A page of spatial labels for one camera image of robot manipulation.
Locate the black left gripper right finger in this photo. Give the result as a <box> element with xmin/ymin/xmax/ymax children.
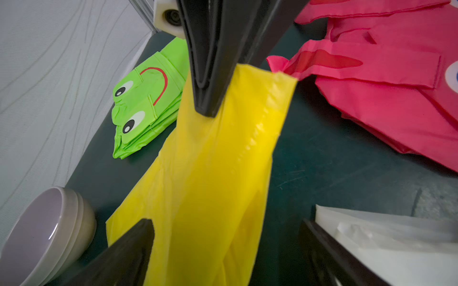
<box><xmin>299</xmin><ymin>219</ymin><xmax>388</xmax><ymax>286</ymax></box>

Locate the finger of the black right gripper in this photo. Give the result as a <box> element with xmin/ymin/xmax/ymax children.
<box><xmin>177</xmin><ymin>0</ymin><xmax>276</xmax><ymax>117</ymax></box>
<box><xmin>245</xmin><ymin>0</ymin><xmax>308</xmax><ymax>66</ymax></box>

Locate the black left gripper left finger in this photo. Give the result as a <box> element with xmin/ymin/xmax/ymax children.
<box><xmin>66</xmin><ymin>219</ymin><xmax>155</xmax><ymax>286</ymax></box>

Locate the white raincoat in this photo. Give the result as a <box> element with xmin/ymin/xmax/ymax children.
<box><xmin>315</xmin><ymin>206</ymin><xmax>458</xmax><ymax>286</ymax></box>

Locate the yellow raincoat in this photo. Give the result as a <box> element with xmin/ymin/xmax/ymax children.
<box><xmin>106</xmin><ymin>64</ymin><xmax>297</xmax><ymax>286</ymax></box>

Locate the green frog raincoat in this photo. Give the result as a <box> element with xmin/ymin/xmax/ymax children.
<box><xmin>112</xmin><ymin>38</ymin><xmax>190</xmax><ymax>159</ymax></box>

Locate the pink bunny raincoat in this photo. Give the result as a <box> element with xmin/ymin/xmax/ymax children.
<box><xmin>267</xmin><ymin>1</ymin><xmax>458</xmax><ymax>170</ymax></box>

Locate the lilac ceramic bowl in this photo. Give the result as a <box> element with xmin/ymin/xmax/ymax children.
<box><xmin>1</xmin><ymin>187</ymin><xmax>97</xmax><ymax>286</ymax></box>

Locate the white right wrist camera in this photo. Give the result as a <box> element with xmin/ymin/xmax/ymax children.
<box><xmin>153</xmin><ymin>0</ymin><xmax>186</xmax><ymax>39</ymax></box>

